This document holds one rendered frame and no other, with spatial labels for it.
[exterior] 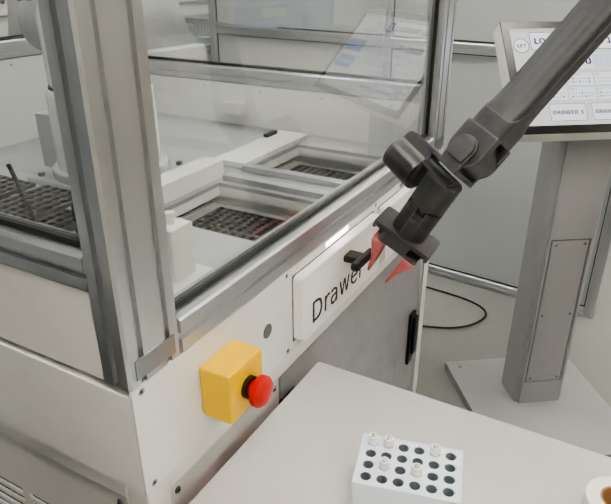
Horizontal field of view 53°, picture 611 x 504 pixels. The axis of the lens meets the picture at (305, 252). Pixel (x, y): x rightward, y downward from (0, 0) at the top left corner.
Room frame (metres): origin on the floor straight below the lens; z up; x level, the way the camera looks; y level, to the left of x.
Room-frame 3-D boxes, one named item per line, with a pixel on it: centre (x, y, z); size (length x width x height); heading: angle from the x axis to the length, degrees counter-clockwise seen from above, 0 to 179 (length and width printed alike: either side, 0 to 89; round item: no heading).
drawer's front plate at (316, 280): (0.91, -0.06, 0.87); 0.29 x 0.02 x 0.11; 151
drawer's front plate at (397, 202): (1.18, -0.22, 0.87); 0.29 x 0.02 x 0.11; 151
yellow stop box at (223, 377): (0.61, 0.09, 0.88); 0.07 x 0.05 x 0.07; 151
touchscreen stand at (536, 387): (1.60, -0.76, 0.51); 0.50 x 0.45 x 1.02; 7
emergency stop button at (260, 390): (0.59, 0.06, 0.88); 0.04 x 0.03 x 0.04; 151
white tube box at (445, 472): (0.55, -0.12, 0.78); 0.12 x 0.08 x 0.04; 75
